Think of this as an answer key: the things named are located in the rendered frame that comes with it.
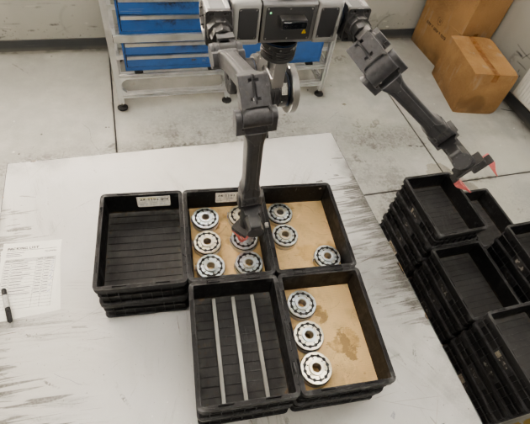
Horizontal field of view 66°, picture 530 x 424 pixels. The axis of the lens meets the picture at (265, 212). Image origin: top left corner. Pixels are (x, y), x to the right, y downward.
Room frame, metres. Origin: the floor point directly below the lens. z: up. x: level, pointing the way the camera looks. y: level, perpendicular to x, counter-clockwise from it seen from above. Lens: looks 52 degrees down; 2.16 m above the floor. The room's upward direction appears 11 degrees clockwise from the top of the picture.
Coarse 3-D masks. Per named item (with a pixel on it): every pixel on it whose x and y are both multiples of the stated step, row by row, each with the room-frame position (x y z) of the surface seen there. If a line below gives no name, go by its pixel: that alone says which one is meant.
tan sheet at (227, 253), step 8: (216, 208) 1.01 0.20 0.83; (224, 208) 1.02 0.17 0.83; (192, 216) 0.95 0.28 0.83; (224, 216) 0.98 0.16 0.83; (192, 224) 0.91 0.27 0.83; (224, 224) 0.94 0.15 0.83; (192, 232) 0.87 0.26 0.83; (216, 232) 0.89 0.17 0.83; (224, 232) 0.90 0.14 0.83; (192, 240) 0.84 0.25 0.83; (224, 240) 0.86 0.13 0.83; (192, 248) 0.80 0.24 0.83; (224, 248) 0.83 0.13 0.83; (232, 248) 0.83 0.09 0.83; (256, 248) 0.85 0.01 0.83; (224, 256) 0.79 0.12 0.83; (232, 256) 0.80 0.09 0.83; (232, 264) 0.77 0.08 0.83; (248, 264) 0.78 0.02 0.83; (232, 272) 0.73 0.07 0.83
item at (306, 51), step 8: (248, 48) 2.83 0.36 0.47; (256, 48) 2.86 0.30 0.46; (296, 48) 2.99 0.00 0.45; (304, 48) 3.02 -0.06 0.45; (312, 48) 3.04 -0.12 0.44; (320, 48) 3.07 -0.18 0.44; (248, 56) 2.84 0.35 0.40; (296, 56) 3.00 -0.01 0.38; (304, 56) 3.02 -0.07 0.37; (312, 56) 3.05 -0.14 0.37; (320, 56) 3.08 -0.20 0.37
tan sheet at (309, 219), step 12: (288, 204) 1.10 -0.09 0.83; (300, 204) 1.11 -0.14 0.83; (312, 204) 1.13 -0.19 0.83; (300, 216) 1.05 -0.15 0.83; (312, 216) 1.06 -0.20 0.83; (324, 216) 1.08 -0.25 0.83; (300, 228) 0.99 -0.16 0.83; (312, 228) 1.00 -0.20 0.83; (324, 228) 1.01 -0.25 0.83; (300, 240) 0.93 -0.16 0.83; (312, 240) 0.94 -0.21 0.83; (324, 240) 0.96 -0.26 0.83; (276, 252) 0.85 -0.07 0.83; (288, 252) 0.86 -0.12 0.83; (300, 252) 0.87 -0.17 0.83; (312, 252) 0.89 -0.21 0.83; (288, 264) 0.81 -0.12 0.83; (300, 264) 0.82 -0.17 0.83; (312, 264) 0.83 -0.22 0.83
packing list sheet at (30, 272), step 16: (16, 256) 0.69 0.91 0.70; (32, 256) 0.71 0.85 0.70; (48, 256) 0.72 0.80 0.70; (0, 272) 0.62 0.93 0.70; (16, 272) 0.63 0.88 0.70; (32, 272) 0.64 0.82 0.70; (48, 272) 0.65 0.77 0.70; (0, 288) 0.56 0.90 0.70; (16, 288) 0.57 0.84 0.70; (32, 288) 0.58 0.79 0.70; (48, 288) 0.59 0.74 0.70; (0, 304) 0.50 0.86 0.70; (16, 304) 0.51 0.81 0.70; (32, 304) 0.52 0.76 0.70; (48, 304) 0.53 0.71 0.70; (0, 320) 0.45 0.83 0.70
